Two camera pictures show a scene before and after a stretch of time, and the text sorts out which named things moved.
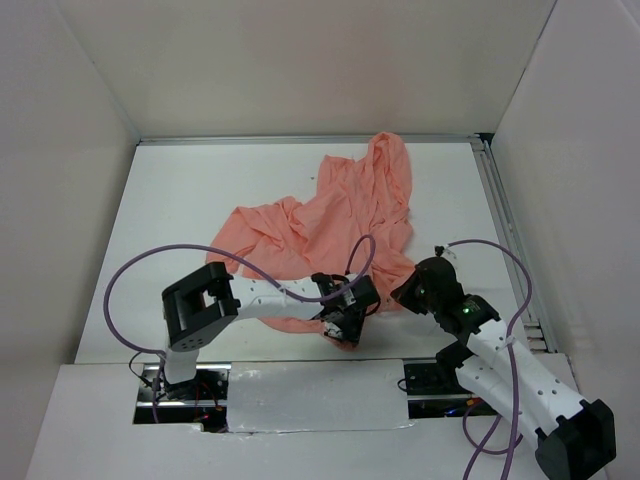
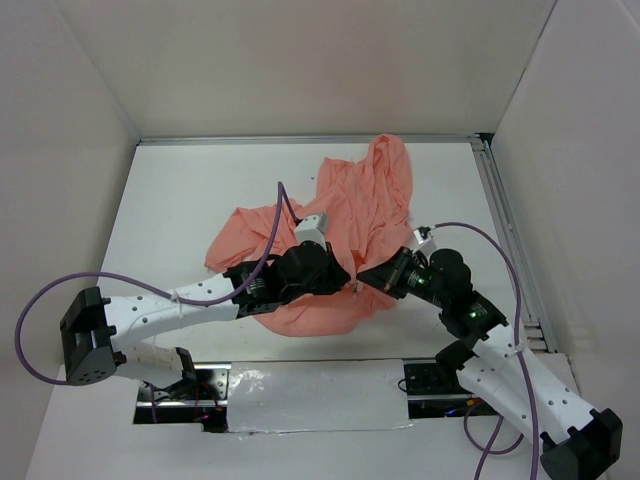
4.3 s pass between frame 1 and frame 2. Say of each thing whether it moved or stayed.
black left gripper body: moved
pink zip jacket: stayed
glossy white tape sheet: stayed
